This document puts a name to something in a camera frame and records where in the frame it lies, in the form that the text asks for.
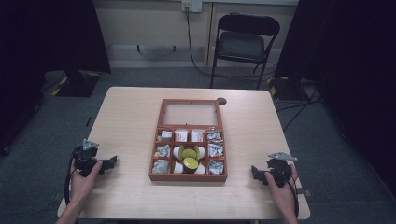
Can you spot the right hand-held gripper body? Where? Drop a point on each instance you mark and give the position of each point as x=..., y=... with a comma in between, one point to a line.
x=280, y=169

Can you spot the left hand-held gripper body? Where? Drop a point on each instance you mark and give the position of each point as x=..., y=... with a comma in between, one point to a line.
x=87, y=158

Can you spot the person's right hand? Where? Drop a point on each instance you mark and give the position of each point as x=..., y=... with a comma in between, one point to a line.
x=282, y=196

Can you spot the person's left hand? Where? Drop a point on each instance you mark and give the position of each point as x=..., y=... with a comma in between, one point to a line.
x=81, y=183

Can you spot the grey tape strip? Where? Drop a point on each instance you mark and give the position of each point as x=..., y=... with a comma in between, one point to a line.
x=304, y=192

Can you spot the small black floor strip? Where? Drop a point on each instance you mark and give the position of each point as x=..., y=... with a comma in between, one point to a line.
x=88, y=121

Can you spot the silver foil packet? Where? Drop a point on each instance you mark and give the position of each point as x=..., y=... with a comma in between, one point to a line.
x=214, y=136
x=160, y=166
x=216, y=167
x=215, y=150
x=162, y=151

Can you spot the white capsule cup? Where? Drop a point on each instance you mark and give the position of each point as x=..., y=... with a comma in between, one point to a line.
x=202, y=152
x=177, y=168
x=176, y=151
x=201, y=169

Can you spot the white green packet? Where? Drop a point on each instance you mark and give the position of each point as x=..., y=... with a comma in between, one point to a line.
x=165, y=135

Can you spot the yellow-green lidded dark capsule cup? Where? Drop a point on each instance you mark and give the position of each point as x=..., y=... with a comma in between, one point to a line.
x=190, y=164

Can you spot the white red packet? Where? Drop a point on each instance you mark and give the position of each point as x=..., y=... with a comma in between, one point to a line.
x=197, y=135
x=181, y=135

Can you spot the green-yellow fruit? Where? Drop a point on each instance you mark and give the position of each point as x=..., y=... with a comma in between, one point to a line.
x=188, y=153

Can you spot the brown wooden compartment box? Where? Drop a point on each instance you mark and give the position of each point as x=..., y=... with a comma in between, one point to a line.
x=188, y=140

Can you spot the black stand base striped tape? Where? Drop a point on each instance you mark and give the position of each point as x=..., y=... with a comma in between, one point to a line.
x=77, y=83
x=285, y=88

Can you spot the black curtain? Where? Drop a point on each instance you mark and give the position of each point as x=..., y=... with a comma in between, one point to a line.
x=348, y=62
x=46, y=46

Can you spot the black folding chair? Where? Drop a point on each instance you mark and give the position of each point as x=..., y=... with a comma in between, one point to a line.
x=243, y=43

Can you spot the white wall socket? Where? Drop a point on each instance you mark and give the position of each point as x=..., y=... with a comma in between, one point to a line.
x=192, y=5

